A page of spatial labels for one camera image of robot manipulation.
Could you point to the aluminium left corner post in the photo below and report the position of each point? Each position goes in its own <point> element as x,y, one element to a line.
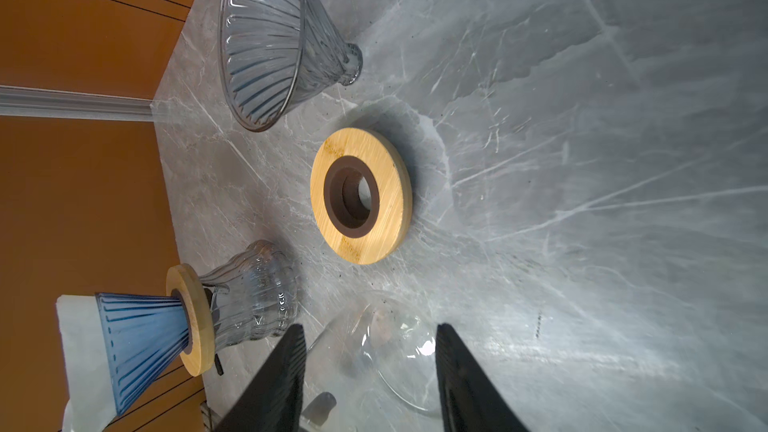
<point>41,103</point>

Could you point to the blue ribbed glass dripper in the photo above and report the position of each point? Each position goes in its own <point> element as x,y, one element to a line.
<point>143,335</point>

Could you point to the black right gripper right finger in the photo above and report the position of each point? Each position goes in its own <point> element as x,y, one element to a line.
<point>469,401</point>

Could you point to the ribbed glass coffee server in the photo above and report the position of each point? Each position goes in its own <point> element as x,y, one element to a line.
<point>254,295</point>

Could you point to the grey ribbed glass dripper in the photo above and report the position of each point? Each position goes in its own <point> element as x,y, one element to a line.
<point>277,54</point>

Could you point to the white paper coffee filter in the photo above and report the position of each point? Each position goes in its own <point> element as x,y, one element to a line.
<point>91,405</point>

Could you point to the clear glass pitcher wooden handle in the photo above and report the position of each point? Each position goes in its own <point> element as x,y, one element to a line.
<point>373,368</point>

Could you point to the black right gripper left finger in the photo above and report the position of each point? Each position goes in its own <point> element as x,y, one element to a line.
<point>273,399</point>

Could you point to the bamboo dripper ring stand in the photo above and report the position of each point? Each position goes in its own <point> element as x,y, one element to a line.
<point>183,282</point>

